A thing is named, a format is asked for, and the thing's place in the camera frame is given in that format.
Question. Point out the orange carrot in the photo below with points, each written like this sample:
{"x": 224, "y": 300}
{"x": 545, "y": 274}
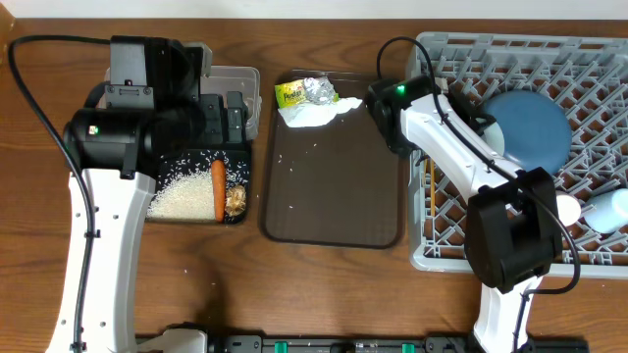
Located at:
{"x": 219, "y": 183}

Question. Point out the white blue cup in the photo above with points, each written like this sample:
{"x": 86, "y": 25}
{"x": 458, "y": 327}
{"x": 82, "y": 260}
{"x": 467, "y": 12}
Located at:
{"x": 607, "y": 213}

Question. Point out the yellow-green snack wrapper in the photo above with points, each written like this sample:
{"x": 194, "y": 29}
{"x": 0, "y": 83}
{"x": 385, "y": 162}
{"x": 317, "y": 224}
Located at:
{"x": 290, "y": 93}

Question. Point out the large blue plate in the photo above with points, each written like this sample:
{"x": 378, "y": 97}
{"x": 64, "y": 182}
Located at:
{"x": 535, "y": 129}

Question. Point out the wooden chopstick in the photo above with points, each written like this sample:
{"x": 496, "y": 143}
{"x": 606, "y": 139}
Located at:
{"x": 426, "y": 164}
{"x": 433, "y": 207}

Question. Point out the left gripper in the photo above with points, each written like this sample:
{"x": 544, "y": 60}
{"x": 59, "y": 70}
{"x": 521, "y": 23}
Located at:
{"x": 217, "y": 128}

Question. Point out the brown morel mushroom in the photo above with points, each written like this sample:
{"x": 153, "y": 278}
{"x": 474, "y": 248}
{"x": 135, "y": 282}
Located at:
{"x": 235, "y": 200}

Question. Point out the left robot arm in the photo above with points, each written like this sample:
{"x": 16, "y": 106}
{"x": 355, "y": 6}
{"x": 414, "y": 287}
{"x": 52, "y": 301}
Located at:
{"x": 120, "y": 183}

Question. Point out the brown serving tray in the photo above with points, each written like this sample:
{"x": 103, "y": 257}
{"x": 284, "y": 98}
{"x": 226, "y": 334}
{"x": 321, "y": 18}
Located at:
{"x": 334, "y": 185}

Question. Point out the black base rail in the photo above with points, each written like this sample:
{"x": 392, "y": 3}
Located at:
{"x": 343, "y": 345}

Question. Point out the white pink cup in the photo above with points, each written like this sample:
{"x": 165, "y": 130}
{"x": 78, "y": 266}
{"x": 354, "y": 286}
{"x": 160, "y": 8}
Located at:
{"x": 568, "y": 207}

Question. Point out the white paper napkin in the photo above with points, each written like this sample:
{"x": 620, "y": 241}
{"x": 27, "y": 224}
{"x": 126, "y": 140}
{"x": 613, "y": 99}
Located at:
{"x": 313, "y": 115}

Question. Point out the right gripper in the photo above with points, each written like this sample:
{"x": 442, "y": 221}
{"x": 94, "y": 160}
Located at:
{"x": 469, "y": 117}

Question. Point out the aluminium foil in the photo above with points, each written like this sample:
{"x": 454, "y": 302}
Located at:
{"x": 319, "y": 90}

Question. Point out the light blue rice bowl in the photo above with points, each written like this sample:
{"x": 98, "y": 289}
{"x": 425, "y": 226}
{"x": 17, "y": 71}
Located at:
{"x": 494, "y": 137}

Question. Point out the black plastic tray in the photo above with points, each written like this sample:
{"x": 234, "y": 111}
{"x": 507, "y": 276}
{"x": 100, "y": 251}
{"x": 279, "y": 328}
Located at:
{"x": 196, "y": 191}

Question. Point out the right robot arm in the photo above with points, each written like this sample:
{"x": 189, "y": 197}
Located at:
{"x": 512, "y": 232}

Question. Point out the grey dishwasher rack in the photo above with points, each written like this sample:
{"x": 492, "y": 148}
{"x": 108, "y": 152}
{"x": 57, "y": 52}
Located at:
{"x": 585, "y": 76}

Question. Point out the pile of white rice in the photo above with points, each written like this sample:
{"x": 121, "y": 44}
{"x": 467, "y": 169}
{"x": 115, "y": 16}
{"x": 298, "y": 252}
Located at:
{"x": 184, "y": 196}

